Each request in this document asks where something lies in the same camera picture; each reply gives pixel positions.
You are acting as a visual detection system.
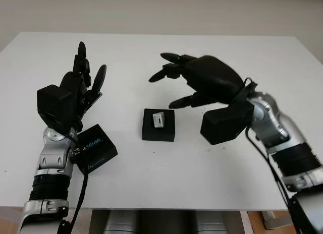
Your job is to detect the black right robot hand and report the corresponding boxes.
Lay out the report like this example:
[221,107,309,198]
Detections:
[148,52,249,110]

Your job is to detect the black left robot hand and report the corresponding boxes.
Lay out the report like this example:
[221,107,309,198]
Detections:
[60,41,107,131]

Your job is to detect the small silver depth camera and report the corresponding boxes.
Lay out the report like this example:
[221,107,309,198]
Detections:
[152,112,166,129]

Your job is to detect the black RealSense box lid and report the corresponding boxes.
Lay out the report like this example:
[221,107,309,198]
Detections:
[74,124,119,173]

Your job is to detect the silver left robot thigh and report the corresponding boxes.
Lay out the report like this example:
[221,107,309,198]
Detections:
[104,210,138,234]

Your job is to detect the silver robot thigh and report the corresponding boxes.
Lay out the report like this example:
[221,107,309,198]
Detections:
[194,210,242,234]
[104,210,138,234]

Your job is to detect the silver right robot thigh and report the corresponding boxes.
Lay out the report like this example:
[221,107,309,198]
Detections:
[194,210,242,234]

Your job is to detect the dark grey robot waist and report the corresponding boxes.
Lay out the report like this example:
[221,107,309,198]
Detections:
[137,210,195,234]

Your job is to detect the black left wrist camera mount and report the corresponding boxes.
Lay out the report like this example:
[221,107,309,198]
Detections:
[36,84,78,130]

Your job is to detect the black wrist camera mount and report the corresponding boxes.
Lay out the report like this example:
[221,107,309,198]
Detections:
[200,92,254,145]
[36,84,78,130]

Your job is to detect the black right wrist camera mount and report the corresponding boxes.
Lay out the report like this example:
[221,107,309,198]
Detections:
[200,92,254,145]

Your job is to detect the black foam-lined camera box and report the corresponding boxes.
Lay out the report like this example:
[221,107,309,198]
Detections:
[141,108,176,142]

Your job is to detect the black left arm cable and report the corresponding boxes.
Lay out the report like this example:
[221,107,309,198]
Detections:
[63,130,90,234]

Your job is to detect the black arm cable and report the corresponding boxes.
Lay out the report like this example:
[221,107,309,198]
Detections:
[63,130,90,234]
[243,77,303,234]

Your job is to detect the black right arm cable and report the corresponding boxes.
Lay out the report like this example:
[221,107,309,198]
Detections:
[243,77,303,234]

